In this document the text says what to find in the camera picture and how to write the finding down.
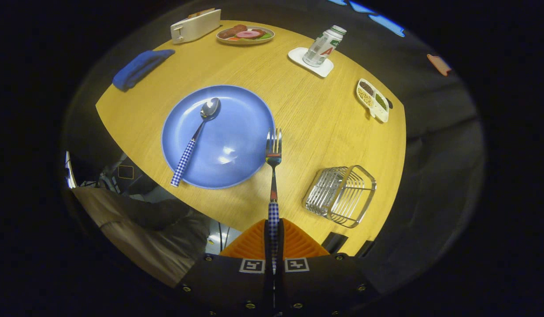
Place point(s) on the black case yellow outline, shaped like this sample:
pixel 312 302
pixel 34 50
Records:
pixel 125 172

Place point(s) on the person's trouser leg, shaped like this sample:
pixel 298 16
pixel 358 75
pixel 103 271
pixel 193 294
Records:
pixel 144 246

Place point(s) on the small brown meat piece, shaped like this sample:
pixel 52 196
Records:
pixel 259 31

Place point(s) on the white toaster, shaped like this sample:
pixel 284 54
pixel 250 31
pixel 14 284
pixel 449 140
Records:
pixel 197 28

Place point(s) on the white flat board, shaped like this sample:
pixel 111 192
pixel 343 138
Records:
pixel 69 171

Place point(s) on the pink ham slice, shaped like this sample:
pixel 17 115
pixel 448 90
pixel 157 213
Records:
pixel 247 34

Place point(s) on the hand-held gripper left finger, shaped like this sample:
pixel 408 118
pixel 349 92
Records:
pixel 266 246

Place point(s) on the white square coaster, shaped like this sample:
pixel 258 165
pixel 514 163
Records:
pixel 298 55

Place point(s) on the white divided bean dish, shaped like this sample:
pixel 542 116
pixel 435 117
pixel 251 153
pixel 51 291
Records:
pixel 373 101

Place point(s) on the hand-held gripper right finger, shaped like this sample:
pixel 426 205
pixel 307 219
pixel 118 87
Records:
pixel 281 246

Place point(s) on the grey food plate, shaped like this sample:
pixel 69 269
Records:
pixel 245 42

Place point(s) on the white green plastic bottle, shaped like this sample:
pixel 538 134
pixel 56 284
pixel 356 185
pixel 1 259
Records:
pixel 322 46

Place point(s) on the toast slice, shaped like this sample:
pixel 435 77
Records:
pixel 201 12

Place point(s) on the green lettuce leaf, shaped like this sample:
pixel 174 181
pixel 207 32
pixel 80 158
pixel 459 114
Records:
pixel 265 37

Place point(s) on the blue round plate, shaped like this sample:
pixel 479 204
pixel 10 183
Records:
pixel 236 132

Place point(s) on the blue folded towel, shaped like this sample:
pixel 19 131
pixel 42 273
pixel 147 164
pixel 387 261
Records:
pixel 139 68

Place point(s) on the brown meat slab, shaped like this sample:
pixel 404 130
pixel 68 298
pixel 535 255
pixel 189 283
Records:
pixel 231 31

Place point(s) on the black table edge block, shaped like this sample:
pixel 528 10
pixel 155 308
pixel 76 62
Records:
pixel 364 248
pixel 334 242

